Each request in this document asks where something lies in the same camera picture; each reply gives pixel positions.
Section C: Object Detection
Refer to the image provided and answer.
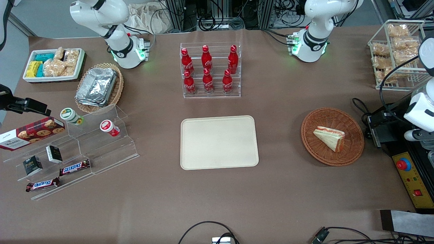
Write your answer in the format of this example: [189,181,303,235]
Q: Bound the green lid yogurt cup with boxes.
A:
[60,107,84,126]

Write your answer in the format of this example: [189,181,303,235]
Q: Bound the red cola bottle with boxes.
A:
[183,70,197,95]
[202,68,215,94]
[201,45,213,72]
[181,48,195,75]
[228,45,239,75]
[222,69,234,94]

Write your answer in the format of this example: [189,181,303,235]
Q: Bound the small black carton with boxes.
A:
[23,155,43,176]
[46,145,63,164]

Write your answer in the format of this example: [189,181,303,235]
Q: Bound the grey sheet with black edge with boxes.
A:
[379,209,434,238]

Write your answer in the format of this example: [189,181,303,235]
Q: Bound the white wire rack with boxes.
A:
[368,19,434,91]

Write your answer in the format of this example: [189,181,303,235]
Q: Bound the black machine power cable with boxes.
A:
[352,98,374,140]

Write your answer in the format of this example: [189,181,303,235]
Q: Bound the clear acrylic bottle rack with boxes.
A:
[180,42,241,99]

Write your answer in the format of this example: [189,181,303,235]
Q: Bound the oval wicker basket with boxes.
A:
[75,63,124,114]

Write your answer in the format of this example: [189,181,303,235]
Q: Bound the black sealing machine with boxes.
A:
[364,91,434,214]

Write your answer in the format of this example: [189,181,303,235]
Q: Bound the cream rectangular serving tray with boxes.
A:
[180,115,259,170]

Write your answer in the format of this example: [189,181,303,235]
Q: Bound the clear bag of pastries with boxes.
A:
[372,43,391,57]
[387,23,410,38]
[374,67,398,84]
[371,56,394,70]
[392,37,423,65]

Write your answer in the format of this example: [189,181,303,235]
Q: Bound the black cable with connector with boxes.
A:
[311,226,434,244]

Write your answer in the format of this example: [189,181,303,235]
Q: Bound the stacked foil containers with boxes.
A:
[75,68,118,107]

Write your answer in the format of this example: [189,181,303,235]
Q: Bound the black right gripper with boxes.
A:
[0,84,52,117]

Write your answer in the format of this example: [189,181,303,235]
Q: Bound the beige crumpled cloth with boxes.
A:
[128,3,177,35]

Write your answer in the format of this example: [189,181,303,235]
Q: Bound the brown chocolate bar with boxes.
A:
[59,159,91,177]
[25,177,61,193]

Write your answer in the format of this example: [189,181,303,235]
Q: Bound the red lid yogurt cup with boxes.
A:
[99,119,120,137]

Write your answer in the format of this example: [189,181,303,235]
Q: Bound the triangular sandwich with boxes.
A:
[313,126,346,153]

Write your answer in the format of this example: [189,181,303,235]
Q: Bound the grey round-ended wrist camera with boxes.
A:
[404,129,425,142]

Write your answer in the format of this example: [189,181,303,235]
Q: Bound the black looped cable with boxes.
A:
[178,221,240,244]

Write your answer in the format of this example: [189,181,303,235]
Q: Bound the clear acrylic step stand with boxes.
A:
[3,105,140,201]

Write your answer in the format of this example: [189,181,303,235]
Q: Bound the round brown wicker basket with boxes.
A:
[301,108,365,166]

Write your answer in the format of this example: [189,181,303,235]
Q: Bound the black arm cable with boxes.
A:
[379,54,421,114]

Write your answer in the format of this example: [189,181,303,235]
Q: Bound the red tartan cookie box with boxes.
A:
[0,117,66,151]

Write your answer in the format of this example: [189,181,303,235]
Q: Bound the white rectangular snack bin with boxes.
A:
[23,48,85,83]

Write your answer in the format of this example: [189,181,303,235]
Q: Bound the yellow snack packet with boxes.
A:
[26,61,43,78]

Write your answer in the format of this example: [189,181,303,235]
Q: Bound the red emergency stop button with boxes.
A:
[396,157,412,172]

